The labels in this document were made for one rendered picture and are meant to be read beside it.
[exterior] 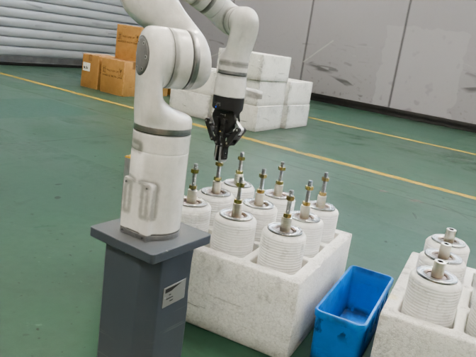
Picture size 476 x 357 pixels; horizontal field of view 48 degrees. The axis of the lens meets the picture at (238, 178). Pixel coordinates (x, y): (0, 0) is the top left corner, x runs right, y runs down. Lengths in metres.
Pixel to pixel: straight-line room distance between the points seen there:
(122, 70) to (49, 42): 2.08
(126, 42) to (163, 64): 4.17
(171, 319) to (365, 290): 0.62
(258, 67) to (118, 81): 1.50
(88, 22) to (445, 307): 6.35
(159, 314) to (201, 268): 0.30
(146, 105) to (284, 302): 0.51
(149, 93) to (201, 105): 3.28
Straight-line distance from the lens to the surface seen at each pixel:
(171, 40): 0.81
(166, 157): 0.83
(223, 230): 1.16
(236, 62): 1.25
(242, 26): 1.23
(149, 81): 0.81
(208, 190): 1.34
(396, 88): 6.48
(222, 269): 1.15
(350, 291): 1.42
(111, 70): 4.89
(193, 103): 4.13
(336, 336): 1.15
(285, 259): 1.12
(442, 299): 1.06
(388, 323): 1.06
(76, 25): 6.95
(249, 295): 1.14
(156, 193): 0.84
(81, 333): 1.20
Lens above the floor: 0.63
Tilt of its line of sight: 15 degrees down
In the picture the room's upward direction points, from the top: 8 degrees clockwise
